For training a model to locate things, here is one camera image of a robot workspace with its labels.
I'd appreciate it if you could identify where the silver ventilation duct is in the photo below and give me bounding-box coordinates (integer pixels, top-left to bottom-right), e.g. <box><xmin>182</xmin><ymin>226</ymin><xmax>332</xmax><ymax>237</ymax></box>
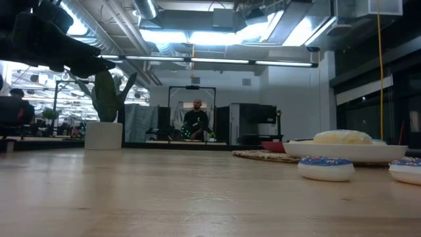
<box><xmin>131</xmin><ymin>0</ymin><xmax>159</xmax><ymax>20</ymax></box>

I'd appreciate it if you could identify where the white plate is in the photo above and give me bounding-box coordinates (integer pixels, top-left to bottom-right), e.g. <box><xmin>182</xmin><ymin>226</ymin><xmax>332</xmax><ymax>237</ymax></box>
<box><xmin>282</xmin><ymin>141</ymin><xmax>409</xmax><ymax>163</ymax></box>

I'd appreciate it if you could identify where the large white green iced donut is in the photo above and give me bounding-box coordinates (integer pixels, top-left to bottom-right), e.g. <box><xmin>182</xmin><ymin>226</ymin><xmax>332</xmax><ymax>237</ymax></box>
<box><xmin>312</xmin><ymin>129</ymin><xmax>374</xmax><ymax>145</ymax></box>

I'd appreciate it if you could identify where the person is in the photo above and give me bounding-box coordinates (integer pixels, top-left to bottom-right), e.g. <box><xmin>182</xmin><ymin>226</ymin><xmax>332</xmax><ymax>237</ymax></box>
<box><xmin>182</xmin><ymin>98</ymin><xmax>210</xmax><ymax>142</ymax></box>
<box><xmin>0</xmin><ymin>88</ymin><xmax>36</xmax><ymax>138</ymax></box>

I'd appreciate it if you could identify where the red plate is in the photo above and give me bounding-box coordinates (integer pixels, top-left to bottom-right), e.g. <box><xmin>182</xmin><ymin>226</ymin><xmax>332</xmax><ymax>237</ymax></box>
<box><xmin>261</xmin><ymin>141</ymin><xmax>287</xmax><ymax>154</ymax></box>

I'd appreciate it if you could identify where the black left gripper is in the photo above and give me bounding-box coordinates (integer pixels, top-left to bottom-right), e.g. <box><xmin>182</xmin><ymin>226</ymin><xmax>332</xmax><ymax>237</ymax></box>
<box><xmin>0</xmin><ymin>0</ymin><xmax>116</xmax><ymax>79</ymax></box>

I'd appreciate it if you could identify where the yellow cable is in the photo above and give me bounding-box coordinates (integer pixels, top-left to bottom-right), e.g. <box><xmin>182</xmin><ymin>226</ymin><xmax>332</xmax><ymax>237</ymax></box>
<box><xmin>376</xmin><ymin>13</ymin><xmax>385</xmax><ymax>141</ymax></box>

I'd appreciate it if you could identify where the small green bush plant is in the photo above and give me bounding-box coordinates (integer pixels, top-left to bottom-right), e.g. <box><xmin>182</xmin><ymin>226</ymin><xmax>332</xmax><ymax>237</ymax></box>
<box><xmin>41</xmin><ymin>108</ymin><xmax>60</xmax><ymax>121</ymax></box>

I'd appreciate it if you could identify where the grey curtain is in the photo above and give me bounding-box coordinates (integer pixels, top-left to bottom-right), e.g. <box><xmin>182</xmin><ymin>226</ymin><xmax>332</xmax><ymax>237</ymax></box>
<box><xmin>124</xmin><ymin>103</ymin><xmax>159</xmax><ymax>143</ymax></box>

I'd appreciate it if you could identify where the dark cabinet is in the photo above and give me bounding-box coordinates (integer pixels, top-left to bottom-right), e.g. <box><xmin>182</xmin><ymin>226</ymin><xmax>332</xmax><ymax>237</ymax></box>
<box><xmin>230</xmin><ymin>102</ymin><xmax>284</xmax><ymax>145</ymax></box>

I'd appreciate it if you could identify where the green plant in white pot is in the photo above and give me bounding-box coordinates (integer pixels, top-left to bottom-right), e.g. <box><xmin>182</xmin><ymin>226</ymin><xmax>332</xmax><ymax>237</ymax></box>
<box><xmin>76</xmin><ymin>70</ymin><xmax>138</xmax><ymax>151</ymax></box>

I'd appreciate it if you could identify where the black aluminium table frame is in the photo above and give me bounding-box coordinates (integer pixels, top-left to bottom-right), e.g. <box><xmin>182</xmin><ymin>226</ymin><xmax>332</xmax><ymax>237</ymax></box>
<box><xmin>0</xmin><ymin>138</ymin><xmax>287</xmax><ymax>153</ymax></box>

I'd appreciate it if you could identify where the long ceiling light fixture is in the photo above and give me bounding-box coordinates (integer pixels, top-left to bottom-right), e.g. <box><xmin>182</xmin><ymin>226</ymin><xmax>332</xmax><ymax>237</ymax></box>
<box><xmin>98</xmin><ymin>54</ymin><xmax>319</xmax><ymax>68</ymax></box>

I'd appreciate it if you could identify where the small dark blue donut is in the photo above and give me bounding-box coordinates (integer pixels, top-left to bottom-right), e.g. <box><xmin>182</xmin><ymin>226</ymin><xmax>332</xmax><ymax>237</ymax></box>
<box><xmin>387</xmin><ymin>156</ymin><xmax>421</xmax><ymax>186</ymax></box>
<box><xmin>297</xmin><ymin>155</ymin><xmax>356</xmax><ymax>182</ymax></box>

